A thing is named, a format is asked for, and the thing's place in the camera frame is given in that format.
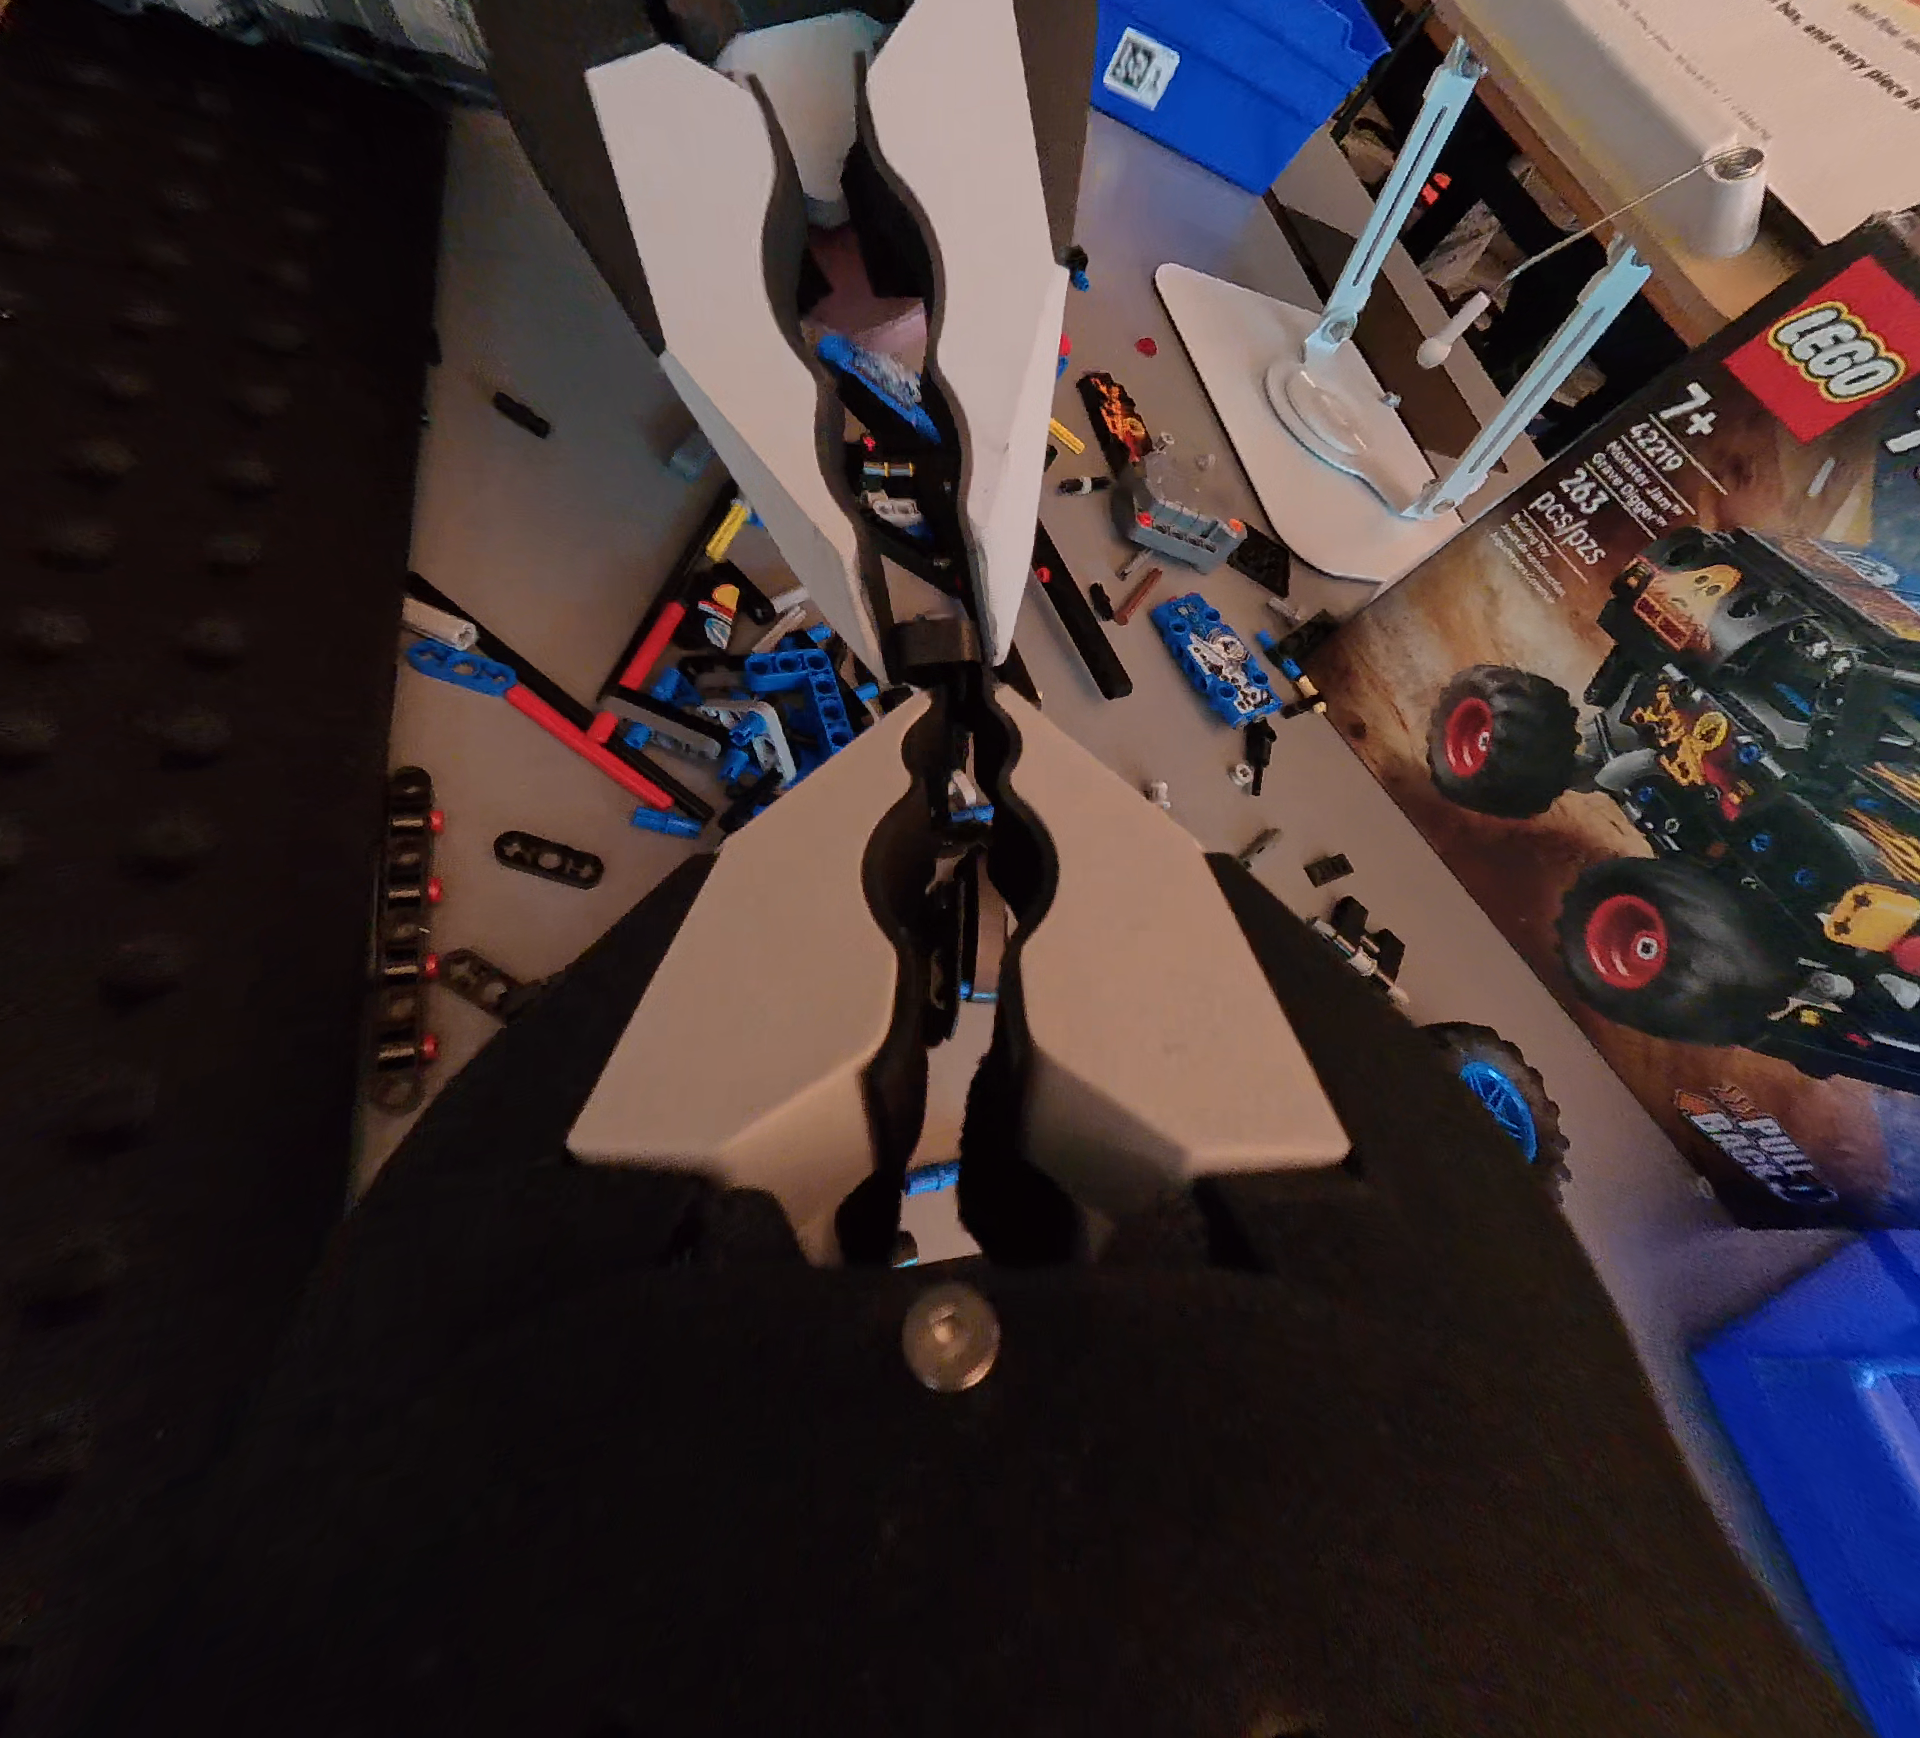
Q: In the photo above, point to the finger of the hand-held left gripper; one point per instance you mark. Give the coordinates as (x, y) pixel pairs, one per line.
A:
(705, 237)
(991, 237)

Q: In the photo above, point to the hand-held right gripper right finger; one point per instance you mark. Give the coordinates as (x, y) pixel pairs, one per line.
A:
(1172, 1020)

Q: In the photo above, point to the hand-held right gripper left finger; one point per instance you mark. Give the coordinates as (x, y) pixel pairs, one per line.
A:
(736, 1020)

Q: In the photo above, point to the grey desk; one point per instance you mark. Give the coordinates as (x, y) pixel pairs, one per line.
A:
(525, 553)

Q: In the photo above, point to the orange flame toy panel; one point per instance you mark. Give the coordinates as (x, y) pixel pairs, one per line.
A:
(1114, 417)

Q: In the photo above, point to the short dark toy beam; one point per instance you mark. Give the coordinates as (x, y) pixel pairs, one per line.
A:
(549, 859)

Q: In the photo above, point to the red toy axle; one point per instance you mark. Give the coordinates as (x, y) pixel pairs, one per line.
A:
(602, 749)

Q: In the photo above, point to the pile of toy building pieces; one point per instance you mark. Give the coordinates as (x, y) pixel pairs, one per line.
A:
(752, 689)

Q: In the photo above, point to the black tire blue rim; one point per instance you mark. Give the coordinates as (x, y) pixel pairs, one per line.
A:
(1496, 1091)

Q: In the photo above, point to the grey toy motor block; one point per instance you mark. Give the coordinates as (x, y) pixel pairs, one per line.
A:
(1177, 524)

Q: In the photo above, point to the black beam with red pins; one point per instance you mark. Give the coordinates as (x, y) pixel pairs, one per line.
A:
(400, 929)

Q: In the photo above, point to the blue printed toy panel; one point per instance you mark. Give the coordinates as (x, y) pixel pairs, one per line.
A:
(1212, 657)

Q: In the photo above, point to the white document stand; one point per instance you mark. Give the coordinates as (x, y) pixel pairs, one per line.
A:
(1351, 464)

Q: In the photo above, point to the blue toy beam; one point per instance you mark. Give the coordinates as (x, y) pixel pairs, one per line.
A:
(458, 661)

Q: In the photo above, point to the toy truck set box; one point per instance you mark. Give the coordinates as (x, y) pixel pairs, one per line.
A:
(1680, 719)

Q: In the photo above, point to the instruction booklet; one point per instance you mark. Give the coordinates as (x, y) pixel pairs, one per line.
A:
(1623, 59)

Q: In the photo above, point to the plain blue plastic bin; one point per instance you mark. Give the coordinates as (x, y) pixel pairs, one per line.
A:
(1830, 1499)

